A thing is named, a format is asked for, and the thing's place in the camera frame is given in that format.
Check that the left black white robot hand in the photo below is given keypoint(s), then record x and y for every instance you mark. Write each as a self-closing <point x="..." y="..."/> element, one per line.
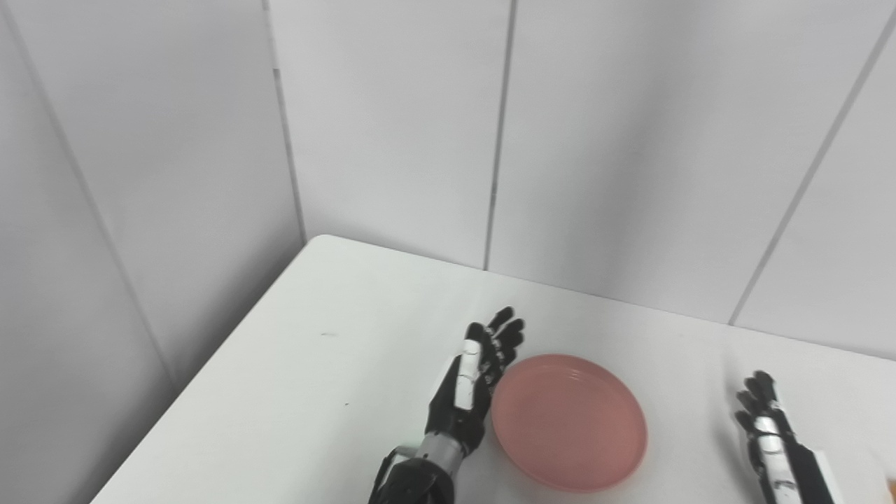
<point x="469" y="392"/>

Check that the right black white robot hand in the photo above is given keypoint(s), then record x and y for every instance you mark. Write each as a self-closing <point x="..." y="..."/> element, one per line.
<point x="777" y="448"/>

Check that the pink round plate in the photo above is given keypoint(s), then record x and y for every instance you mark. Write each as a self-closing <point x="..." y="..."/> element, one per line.
<point x="568" y="421"/>

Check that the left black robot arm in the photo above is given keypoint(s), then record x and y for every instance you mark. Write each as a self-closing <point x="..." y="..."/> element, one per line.
<point x="420" y="476"/>

